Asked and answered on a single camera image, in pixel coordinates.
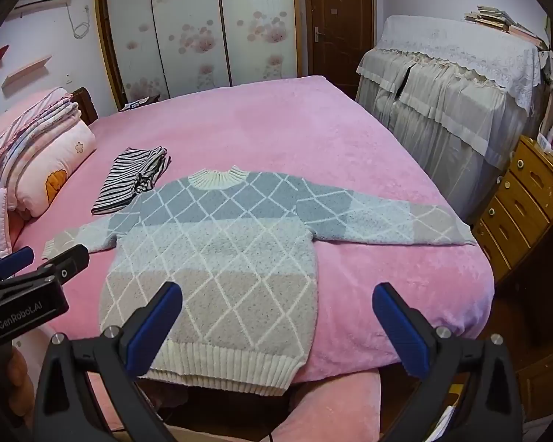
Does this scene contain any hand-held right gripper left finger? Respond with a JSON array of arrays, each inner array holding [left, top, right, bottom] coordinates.
[[31, 281, 184, 442]]

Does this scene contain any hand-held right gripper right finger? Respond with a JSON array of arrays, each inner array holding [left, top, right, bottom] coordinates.
[[372, 283, 524, 442]]

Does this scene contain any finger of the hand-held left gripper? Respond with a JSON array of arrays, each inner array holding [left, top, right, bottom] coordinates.
[[0, 246, 34, 286], [39, 244, 90, 283]]

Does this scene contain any diamond pattern knit sweater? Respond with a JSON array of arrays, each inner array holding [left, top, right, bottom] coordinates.
[[41, 166, 477, 397]]

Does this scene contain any person's left hand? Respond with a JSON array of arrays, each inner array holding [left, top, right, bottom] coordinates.
[[2, 345, 35, 420]]

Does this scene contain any rolled white cartoon quilt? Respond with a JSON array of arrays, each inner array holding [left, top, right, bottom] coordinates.
[[7, 120, 97, 219]]

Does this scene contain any striped folded garment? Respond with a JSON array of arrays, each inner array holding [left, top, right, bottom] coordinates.
[[91, 146, 172, 215]]

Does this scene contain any folded pastel striped blanket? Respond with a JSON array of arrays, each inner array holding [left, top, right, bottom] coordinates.
[[0, 101, 82, 189]]

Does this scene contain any wooden headboard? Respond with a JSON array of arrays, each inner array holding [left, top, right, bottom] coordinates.
[[71, 87, 97, 125]]

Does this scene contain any pink fleece bed blanket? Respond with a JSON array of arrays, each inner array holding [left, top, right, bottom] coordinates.
[[9, 75, 496, 385]]

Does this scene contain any floral sliding door wardrobe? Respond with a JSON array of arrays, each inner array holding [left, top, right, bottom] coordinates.
[[93, 0, 305, 111]]

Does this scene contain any white lace cover cloth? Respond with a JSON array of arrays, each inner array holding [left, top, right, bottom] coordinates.
[[373, 15, 550, 116]]

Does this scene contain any brown wooden door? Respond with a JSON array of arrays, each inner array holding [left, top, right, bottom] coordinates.
[[303, 0, 378, 99]]

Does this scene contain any stack of books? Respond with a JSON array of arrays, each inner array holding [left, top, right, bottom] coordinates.
[[465, 6, 547, 49]]

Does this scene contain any pink wall shelf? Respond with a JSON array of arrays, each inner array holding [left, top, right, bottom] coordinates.
[[1, 55, 52, 88]]

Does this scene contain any white air conditioner cable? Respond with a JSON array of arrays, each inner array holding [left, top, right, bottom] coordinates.
[[67, 2, 93, 40]]

